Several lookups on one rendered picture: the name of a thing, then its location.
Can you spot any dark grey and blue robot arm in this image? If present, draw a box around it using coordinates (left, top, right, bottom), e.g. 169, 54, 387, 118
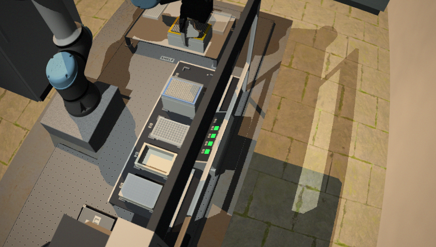
31, 0, 181, 117

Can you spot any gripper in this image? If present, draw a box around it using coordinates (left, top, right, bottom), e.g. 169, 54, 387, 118
179, 0, 213, 46

